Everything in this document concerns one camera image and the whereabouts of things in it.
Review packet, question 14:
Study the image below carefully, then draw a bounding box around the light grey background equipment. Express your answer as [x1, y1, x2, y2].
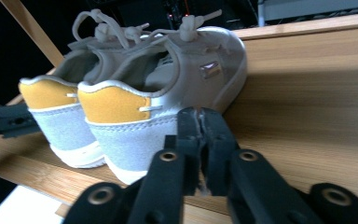
[256, 0, 358, 23]

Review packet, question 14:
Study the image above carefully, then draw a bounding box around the beige sneaker with yellow heel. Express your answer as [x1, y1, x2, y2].
[18, 8, 152, 170]
[76, 8, 248, 187]

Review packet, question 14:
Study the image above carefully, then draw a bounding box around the three-tier wooden shoe rack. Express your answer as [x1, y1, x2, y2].
[0, 0, 358, 224]

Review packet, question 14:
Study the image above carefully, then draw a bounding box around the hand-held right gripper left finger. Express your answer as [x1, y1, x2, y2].
[127, 106, 206, 224]

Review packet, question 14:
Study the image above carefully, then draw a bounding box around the white table mat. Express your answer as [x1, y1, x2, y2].
[0, 185, 65, 224]

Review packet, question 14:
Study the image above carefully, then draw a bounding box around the dark device with red lights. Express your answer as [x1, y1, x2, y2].
[162, 0, 191, 30]

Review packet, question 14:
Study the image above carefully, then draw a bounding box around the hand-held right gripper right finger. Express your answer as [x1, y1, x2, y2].
[200, 106, 324, 224]

